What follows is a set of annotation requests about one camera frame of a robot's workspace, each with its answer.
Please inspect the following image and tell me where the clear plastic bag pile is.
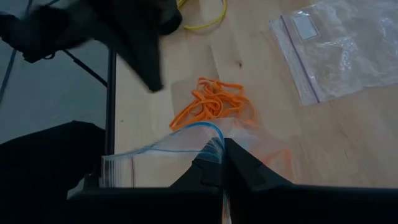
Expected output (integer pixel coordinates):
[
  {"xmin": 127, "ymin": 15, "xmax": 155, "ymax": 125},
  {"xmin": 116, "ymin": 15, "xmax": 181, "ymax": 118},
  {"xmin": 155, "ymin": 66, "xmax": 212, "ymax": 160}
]
[{"xmin": 269, "ymin": 0, "xmax": 398, "ymax": 106}]

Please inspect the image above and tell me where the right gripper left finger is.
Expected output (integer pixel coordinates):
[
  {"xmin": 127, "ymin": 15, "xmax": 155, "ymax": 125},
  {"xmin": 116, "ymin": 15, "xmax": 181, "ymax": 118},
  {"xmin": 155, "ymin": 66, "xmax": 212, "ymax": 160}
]
[{"xmin": 67, "ymin": 144, "xmax": 223, "ymax": 224}]

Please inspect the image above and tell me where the orange rubber band pile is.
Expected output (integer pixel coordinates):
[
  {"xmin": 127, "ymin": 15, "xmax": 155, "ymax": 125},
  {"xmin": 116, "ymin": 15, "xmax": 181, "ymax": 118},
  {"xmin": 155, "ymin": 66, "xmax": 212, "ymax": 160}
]
[{"xmin": 169, "ymin": 77, "xmax": 293, "ymax": 184}]

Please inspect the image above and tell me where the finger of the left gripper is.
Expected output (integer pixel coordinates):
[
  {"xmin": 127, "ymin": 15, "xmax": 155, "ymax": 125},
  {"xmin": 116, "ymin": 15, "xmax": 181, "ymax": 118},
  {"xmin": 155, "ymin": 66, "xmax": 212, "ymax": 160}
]
[{"xmin": 108, "ymin": 0, "xmax": 183, "ymax": 93}]

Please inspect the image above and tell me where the person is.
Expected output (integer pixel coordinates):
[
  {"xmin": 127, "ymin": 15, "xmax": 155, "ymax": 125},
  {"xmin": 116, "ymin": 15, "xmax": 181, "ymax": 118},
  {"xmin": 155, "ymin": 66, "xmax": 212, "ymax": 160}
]
[{"xmin": 0, "ymin": 120, "xmax": 106, "ymax": 224}]

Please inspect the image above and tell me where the yellow rubber band ring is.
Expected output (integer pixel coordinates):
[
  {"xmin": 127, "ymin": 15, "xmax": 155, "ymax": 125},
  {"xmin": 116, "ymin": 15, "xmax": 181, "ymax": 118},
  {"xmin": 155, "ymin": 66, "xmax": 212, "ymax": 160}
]
[{"xmin": 177, "ymin": 0, "xmax": 228, "ymax": 31}]

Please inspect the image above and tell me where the clear zip bag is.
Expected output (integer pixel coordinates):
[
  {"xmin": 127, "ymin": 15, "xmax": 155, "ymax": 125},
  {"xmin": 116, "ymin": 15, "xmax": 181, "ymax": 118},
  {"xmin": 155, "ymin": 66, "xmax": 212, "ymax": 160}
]
[{"xmin": 99, "ymin": 117, "xmax": 295, "ymax": 224}]

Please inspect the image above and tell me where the black aluminium table frame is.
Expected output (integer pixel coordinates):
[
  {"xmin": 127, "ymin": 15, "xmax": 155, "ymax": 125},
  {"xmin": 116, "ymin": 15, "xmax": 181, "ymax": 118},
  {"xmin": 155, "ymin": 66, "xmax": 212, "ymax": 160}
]
[{"xmin": 62, "ymin": 46, "xmax": 118, "ymax": 187}]

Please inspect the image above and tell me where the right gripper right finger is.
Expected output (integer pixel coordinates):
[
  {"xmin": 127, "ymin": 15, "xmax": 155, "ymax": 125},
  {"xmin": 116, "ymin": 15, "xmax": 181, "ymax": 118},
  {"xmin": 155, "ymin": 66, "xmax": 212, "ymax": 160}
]
[{"xmin": 223, "ymin": 138, "xmax": 398, "ymax": 224}]

